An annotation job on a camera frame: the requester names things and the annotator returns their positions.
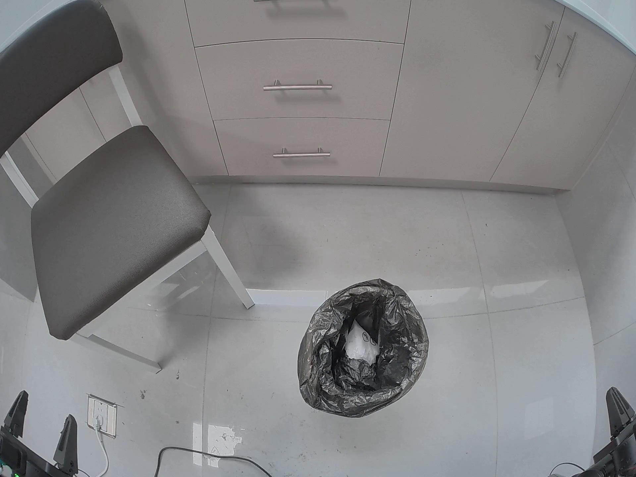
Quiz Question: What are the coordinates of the white cable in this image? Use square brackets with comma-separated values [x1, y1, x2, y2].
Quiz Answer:
[91, 414, 111, 477]

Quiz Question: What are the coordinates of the black plastic bag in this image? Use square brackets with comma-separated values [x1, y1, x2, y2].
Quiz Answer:
[297, 279, 430, 419]

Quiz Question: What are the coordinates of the grey and white chair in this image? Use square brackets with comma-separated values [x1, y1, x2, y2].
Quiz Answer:
[0, 0, 256, 374]

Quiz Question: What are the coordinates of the black cable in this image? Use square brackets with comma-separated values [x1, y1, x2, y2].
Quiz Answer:
[156, 446, 272, 477]

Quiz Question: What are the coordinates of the beige drawer cabinet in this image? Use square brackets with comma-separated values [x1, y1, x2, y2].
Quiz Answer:
[0, 0, 636, 197]

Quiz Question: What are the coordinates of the white printed wrapper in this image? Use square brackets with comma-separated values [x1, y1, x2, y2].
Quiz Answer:
[344, 318, 382, 366]

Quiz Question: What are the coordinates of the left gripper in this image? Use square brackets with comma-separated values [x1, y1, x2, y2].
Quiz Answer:
[0, 391, 80, 477]

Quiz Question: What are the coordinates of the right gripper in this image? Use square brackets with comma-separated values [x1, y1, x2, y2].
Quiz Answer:
[591, 387, 636, 477]

